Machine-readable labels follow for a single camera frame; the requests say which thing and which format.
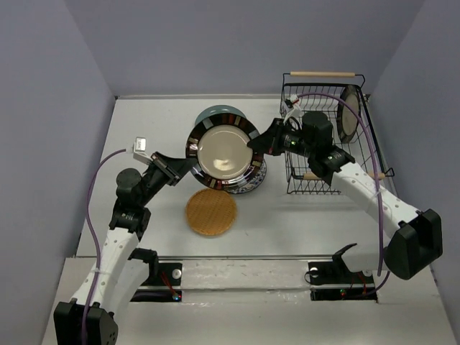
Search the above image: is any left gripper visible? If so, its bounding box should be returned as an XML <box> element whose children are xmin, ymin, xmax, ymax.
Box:
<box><xmin>138</xmin><ymin>151</ymin><xmax>197</xmax><ymax>206</ymax></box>

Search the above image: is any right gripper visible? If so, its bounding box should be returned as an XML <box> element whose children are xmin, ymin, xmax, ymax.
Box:
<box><xmin>247</xmin><ymin>119</ymin><xmax>315</xmax><ymax>158</ymax></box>

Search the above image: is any small black striped plate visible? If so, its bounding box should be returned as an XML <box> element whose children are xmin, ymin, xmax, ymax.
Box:
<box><xmin>185</xmin><ymin>113</ymin><xmax>264</xmax><ymax>192</ymax></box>

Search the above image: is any large black striped plate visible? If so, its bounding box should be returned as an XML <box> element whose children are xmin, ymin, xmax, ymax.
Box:
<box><xmin>336</xmin><ymin>85</ymin><xmax>361</xmax><ymax>143</ymax></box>

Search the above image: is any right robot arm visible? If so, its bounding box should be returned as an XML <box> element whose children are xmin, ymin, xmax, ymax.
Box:
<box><xmin>247</xmin><ymin>111</ymin><xmax>443</xmax><ymax>282</ymax></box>

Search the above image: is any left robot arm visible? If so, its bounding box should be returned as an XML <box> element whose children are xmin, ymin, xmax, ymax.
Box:
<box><xmin>53</xmin><ymin>152</ymin><xmax>197</xmax><ymax>344</ymax></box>

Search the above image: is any blue floral plate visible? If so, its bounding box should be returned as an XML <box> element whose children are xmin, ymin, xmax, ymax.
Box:
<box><xmin>229</xmin><ymin>160</ymin><xmax>267</xmax><ymax>195</ymax></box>

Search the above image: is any woven bamboo plate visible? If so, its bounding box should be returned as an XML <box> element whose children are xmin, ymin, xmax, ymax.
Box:
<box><xmin>185</xmin><ymin>188</ymin><xmax>237</xmax><ymax>237</ymax></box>

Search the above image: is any teal plate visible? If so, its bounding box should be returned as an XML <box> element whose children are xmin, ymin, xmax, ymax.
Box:
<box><xmin>194</xmin><ymin>104</ymin><xmax>246</xmax><ymax>125</ymax></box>

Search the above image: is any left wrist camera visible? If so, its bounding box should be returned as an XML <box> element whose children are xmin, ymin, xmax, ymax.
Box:
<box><xmin>132</xmin><ymin>137</ymin><xmax>151</xmax><ymax>165</ymax></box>

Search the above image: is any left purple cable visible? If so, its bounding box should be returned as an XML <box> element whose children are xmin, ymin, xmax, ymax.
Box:
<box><xmin>81</xmin><ymin>149</ymin><xmax>137</xmax><ymax>344</ymax></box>

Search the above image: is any purple cable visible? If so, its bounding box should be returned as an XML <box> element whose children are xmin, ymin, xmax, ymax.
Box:
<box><xmin>81</xmin><ymin>149</ymin><xmax>137</xmax><ymax>344</ymax></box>
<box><xmin>296</xmin><ymin>92</ymin><xmax>391</xmax><ymax>298</ymax></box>

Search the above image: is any black wire dish rack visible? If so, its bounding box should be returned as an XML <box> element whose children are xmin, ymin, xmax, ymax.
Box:
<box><xmin>280</xmin><ymin>70</ymin><xmax>393</xmax><ymax>196</ymax></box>

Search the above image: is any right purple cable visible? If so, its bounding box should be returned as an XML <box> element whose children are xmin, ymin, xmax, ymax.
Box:
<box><xmin>296</xmin><ymin>92</ymin><xmax>391</xmax><ymax>298</ymax></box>

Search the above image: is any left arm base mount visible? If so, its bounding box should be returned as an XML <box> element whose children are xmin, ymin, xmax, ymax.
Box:
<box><xmin>131</xmin><ymin>262</ymin><xmax>183</xmax><ymax>303</ymax></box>

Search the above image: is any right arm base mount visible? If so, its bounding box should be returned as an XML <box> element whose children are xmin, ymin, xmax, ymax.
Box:
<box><xmin>304</xmin><ymin>244</ymin><xmax>378</xmax><ymax>302</ymax></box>

